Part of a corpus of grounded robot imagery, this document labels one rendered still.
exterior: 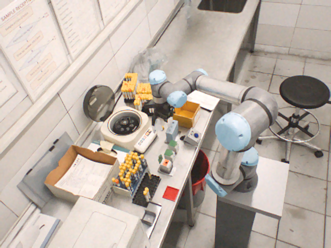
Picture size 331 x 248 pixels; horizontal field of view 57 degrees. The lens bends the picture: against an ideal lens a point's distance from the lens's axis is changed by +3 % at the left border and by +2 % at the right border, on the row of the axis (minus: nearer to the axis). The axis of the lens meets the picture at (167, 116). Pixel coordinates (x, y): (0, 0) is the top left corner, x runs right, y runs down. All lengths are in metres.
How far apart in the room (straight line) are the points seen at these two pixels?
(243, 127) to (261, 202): 0.65
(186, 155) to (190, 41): 1.12
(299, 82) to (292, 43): 1.34
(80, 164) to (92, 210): 0.49
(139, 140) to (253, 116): 0.89
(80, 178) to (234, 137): 0.95
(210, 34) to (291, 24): 1.33
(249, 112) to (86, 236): 0.73
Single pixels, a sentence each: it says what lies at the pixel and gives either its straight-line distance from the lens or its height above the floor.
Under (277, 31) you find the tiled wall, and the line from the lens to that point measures 3.72.
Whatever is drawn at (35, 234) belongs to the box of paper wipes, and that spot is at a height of 0.95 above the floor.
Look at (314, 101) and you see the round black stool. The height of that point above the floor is 0.65.
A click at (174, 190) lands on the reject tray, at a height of 0.88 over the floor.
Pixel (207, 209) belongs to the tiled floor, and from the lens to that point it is 2.48.
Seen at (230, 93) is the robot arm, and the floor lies 1.48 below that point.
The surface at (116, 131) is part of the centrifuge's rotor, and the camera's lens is 1.72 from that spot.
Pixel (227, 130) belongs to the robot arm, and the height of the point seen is 1.52.
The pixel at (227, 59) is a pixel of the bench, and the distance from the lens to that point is 2.28.
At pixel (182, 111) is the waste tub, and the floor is 0.88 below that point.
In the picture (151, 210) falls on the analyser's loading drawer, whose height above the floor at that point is 0.92.
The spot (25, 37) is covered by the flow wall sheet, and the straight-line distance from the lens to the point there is 1.39.
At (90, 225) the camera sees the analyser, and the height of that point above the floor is 1.18.
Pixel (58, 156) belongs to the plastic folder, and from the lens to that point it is 1.67.
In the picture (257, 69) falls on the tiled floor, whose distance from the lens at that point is 3.60.
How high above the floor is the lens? 2.25
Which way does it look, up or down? 48 degrees down
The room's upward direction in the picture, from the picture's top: 8 degrees counter-clockwise
